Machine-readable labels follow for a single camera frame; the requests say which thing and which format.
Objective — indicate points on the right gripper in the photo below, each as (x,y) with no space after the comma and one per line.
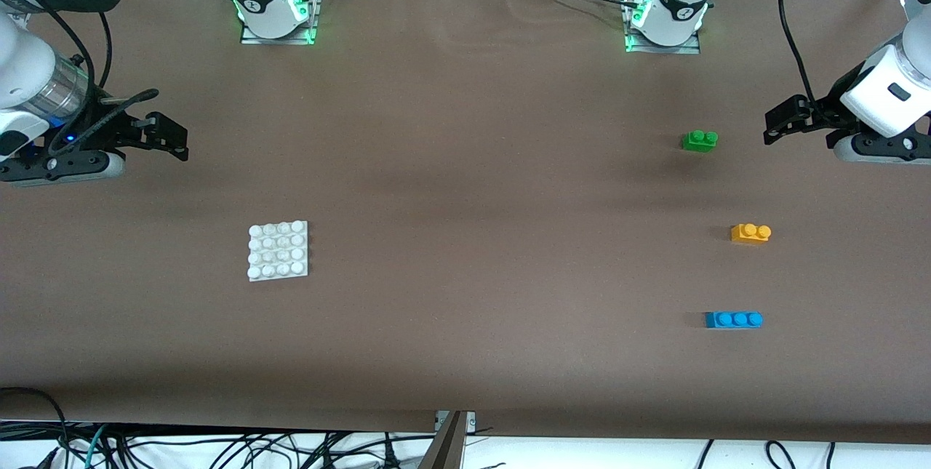
(109,126)

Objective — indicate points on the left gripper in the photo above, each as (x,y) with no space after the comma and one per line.
(828,110)

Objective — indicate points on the yellow two-stud block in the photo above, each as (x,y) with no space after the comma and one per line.
(749,235)

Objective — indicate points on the white studded base plate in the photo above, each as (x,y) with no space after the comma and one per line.
(278,251)

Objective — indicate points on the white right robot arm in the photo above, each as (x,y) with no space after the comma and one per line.
(29,62)

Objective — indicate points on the green two-stud block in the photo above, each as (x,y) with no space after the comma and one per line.
(700,142)

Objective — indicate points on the blue three-stud block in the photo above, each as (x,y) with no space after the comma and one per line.
(734,320)

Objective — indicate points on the brown table cover sheet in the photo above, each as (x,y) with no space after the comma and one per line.
(407,323)

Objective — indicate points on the dark slanted beam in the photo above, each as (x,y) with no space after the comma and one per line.
(447,447)

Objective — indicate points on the grey metal bracket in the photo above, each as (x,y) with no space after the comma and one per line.
(471,422)

